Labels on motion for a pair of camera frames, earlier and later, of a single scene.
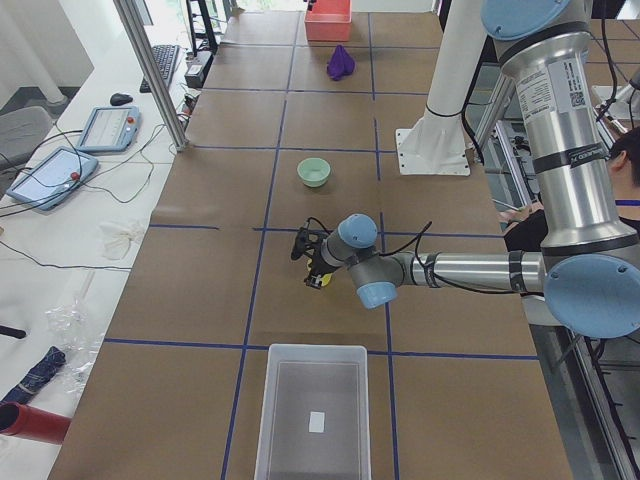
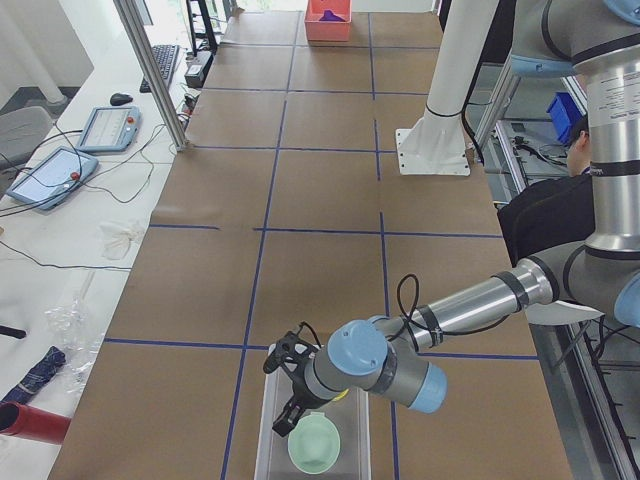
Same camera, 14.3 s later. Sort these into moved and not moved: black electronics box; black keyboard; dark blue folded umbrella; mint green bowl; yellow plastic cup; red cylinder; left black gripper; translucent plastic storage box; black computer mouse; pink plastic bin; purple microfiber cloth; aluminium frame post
Moved: purple microfiber cloth; left black gripper; yellow plastic cup; mint green bowl
Not moved: black computer mouse; dark blue folded umbrella; translucent plastic storage box; red cylinder; pink plastic bin; black keyboard; black electronics box; aluminium frame post
